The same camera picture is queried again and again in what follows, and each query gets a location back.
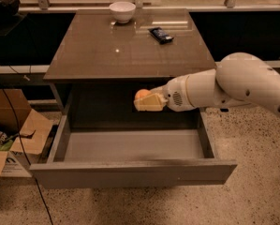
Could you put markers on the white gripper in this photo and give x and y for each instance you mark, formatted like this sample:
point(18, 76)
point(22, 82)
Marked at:
point(175, 95)

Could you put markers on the orange fruit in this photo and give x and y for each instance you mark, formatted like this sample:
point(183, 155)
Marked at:
point(142, 93)

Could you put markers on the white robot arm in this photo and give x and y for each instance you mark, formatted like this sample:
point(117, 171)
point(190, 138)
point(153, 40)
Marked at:
point(240, 79)

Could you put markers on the open grey top drawer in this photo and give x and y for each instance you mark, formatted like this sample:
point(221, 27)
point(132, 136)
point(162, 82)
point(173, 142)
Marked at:
point(167, 150)

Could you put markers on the dark blue snack packet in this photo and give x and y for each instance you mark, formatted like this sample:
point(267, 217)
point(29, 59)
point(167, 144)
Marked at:
point(160, 35)

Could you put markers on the white ceramic bowl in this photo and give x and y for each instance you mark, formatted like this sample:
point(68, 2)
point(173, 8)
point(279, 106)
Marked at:
point(122, 12)

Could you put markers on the open cardboard box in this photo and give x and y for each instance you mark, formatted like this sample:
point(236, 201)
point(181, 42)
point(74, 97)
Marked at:
point(23, 134)

